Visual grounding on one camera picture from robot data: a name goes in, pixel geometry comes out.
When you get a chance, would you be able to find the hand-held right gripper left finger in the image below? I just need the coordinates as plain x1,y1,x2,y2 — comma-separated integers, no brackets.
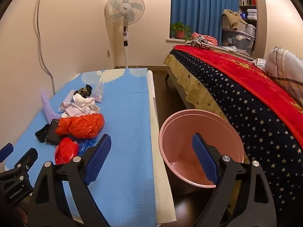
27,134,112,227

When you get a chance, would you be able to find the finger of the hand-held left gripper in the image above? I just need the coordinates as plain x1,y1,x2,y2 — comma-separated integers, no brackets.
0,148,38,182
0,143,14,161

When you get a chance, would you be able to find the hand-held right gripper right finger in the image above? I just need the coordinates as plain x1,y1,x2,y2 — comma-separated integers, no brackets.
192,132,277,227

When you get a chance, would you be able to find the blue plastic bag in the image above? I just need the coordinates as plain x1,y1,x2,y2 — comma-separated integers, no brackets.
76,137,100,156

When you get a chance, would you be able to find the black strap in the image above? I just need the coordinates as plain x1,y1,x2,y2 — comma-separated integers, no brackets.
35,124,50,143

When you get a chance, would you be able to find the pink plastic basin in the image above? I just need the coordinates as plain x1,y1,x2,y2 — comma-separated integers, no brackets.
159,109,245,189

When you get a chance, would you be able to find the small red plastic bag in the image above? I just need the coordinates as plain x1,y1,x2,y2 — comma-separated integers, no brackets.
55,137,80,165

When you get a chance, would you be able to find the orange plastic bag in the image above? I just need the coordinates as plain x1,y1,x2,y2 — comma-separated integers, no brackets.
55,113,105,139

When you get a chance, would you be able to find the white smooth plastic bag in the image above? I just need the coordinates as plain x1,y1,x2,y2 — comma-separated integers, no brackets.
58,101,95,118

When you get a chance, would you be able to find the blue patterned mat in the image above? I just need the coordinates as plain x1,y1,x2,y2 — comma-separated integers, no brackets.
5,68,158,227

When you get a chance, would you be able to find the white mattress pad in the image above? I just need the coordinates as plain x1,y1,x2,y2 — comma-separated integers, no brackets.
145,70,177,224

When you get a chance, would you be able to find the long purple foam net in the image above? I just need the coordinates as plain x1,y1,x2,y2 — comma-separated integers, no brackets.
40,87,62,123

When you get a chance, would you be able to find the white crumpled cloth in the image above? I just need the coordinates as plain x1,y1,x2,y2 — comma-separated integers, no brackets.
72,93,101,113

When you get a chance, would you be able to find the navy star bedspread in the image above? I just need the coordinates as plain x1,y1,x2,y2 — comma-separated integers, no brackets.
166,46,303,215

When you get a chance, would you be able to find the clear plastic bag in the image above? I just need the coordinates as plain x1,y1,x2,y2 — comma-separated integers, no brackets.
91,82,105,103

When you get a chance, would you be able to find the black patterned bag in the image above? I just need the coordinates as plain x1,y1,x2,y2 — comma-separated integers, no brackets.
73,84,95,98

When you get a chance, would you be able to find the khaki star bed sheet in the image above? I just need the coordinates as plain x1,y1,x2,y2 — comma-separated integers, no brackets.
164,53,228,109

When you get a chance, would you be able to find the red blanket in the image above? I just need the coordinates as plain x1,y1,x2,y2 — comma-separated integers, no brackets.
175,44,303,152

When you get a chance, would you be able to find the striped cloth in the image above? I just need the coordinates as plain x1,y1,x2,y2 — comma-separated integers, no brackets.
186,35,212,50

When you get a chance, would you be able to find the pink cloth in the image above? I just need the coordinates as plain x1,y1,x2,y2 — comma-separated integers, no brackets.
191,32,218,45

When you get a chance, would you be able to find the striped pillow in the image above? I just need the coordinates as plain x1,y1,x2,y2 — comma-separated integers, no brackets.
265,46,303,100

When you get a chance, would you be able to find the clear plastic storage box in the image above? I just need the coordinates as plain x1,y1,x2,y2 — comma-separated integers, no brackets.
222,28,256,55

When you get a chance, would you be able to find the potted green plant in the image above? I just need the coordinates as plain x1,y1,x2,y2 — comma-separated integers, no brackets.
170,22,192,40

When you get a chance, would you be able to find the beige jacket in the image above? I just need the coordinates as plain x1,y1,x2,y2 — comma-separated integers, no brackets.
222,9,248,31

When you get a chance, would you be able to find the white standing fan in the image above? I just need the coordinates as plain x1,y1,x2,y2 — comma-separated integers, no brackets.
105,0,145,69

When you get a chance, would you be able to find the blue curtain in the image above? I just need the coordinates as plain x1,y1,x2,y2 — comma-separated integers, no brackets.
170,0,241,40

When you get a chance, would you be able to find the grey wall cable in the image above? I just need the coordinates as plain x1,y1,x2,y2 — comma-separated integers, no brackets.
37,0,56,95

